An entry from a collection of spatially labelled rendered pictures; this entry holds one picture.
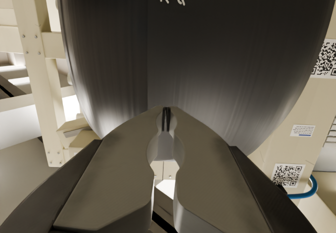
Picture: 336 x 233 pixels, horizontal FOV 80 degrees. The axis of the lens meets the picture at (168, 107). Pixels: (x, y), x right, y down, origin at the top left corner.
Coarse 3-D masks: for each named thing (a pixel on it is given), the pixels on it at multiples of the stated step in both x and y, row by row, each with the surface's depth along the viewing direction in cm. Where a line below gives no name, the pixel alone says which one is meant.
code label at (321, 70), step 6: (324, 42) 38; (330, 42) 38; (324, 48) 39; (330, 48) 39; (324, 54) 39; (330, 54) 39; (318, 60) 40; (324, 60) 40; (330, 60) 40; (318, 66) 40; (324, 66) 40; (330, 66) 40; (312, 72) 41; (318, 72) 41; (324, 72) 41; (330, 72) 41
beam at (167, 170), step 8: (80, 136) 85; (88, 136) 86; (96, 136) 86; (72, 144) 80; (80, 144) 80; (72, 152) 79; (152, 168) 82; (160, 168) 82; (168, 168) 82; (176, 168) 82; (160, 176) 84; (168, 176) 84
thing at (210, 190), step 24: (168, 120) 12; (192, 120) 11; (192, 144) 9; (216, 144) 9; (192, 168) 8; (216, 168) 8; (192, 192) 7; (216, 192) 7; (240, 192) 7; (192, 216) 6; (216, 216) 6; (240, 216) 6
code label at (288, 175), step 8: (280, 168) 50; (288, 168) 50; (296, 168) 50; (272, 176) 51; (280, 176) 51; (288, 176) 51; (296, 176) 51; (280, 184) 52; (288, 184) 52; (296, 184) 52
